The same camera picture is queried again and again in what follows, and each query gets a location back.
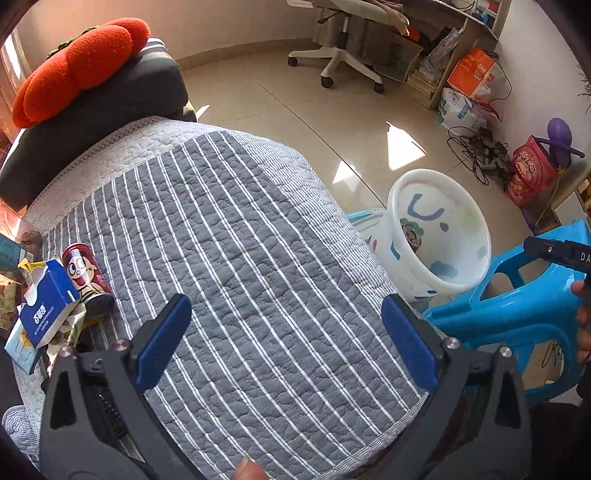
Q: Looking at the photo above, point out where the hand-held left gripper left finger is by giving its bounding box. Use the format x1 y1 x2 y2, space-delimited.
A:
39 293 204 480

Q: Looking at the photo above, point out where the person's right hand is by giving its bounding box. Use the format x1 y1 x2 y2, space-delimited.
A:
570 279 591 365

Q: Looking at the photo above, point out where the red cartoon drink can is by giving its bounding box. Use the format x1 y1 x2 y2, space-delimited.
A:
61 242 116 320

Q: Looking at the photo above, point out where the beige cloth on chair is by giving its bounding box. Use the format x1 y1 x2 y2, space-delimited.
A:
367 0 413 37

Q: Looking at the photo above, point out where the white striped cloth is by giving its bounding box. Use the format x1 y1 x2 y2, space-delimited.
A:
1 405 43 468

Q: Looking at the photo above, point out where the red cartoon bag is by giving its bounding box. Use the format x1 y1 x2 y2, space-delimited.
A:
505 135 560 208

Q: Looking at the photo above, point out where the orange cardboard box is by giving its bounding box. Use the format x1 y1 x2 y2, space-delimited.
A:
447 48 503 101

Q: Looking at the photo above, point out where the white printed bag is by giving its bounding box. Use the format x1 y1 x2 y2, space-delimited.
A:
438 88 491 138

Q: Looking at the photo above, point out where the grey striped quilted blanket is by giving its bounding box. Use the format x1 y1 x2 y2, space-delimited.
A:
23 115 439 480

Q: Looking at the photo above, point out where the blue plastic stool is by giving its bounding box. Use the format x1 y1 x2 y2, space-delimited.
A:
346 208 591 407

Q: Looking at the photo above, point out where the clear plastic bag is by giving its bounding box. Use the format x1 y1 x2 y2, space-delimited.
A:
424 27 463 75

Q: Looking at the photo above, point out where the wooden desk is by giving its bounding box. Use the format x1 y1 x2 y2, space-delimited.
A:
383 0 514 110

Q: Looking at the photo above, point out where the orange plush cushion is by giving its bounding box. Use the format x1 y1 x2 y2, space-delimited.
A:
11 18 151 129

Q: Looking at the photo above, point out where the dark grey sofa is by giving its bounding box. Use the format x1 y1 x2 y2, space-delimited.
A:
0 39 198 213

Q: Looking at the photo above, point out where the white office chair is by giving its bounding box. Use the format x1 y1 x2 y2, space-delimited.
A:
287 0 411 94

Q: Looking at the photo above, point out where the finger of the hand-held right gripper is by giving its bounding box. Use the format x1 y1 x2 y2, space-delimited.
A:
523 235 591 278

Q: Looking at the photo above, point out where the person's left hand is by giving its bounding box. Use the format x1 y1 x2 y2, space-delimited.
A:
233 457 269 480

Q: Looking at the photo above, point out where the purple balloon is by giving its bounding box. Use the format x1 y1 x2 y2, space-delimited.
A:
521 117 586 235

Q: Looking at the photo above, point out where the tangle of black cables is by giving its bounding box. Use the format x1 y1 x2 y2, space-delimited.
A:
446 124 517 186

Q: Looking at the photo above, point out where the blue tissue pack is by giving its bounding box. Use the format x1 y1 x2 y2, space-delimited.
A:
4 258 82 376

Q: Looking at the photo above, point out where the stack of books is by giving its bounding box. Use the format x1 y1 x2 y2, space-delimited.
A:
407 68 445 101

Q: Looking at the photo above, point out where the white printed waste bin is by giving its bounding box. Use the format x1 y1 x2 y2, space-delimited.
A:
365 168 492 301

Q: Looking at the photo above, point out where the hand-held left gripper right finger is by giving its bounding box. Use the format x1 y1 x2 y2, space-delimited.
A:
369 293 533 480

